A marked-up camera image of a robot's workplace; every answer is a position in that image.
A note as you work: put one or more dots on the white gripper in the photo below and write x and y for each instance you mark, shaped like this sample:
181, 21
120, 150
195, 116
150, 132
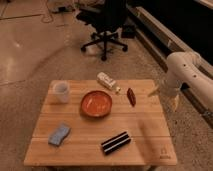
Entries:
169, 88

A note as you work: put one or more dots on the dark red pepper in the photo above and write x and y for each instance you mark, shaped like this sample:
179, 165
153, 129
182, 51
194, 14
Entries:
131, 97

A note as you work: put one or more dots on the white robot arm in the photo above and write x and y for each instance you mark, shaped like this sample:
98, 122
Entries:
182, 67

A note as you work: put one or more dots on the white ceramic cup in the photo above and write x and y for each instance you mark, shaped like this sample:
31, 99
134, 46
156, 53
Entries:
61, 90

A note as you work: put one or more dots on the black white striped box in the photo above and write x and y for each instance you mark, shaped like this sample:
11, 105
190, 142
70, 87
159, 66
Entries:
111, 145

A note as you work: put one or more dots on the wooden table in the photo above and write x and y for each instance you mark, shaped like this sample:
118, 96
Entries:
145, 123

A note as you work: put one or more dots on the white plastic bottle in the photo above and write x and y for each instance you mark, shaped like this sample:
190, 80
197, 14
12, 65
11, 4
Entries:
108, 82

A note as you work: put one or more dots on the orange bowl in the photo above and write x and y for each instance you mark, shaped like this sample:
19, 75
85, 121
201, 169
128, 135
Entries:
96, 104

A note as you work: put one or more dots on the small black box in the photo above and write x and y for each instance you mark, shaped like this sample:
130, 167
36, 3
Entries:
128, 31

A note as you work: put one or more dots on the black office chair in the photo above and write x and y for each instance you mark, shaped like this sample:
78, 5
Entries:
106, 18

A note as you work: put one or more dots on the blue sponge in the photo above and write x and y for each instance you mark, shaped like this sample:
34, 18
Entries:
57, 137

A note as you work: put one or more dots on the long wall bench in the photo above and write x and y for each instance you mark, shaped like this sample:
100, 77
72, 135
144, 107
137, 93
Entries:
174, 44

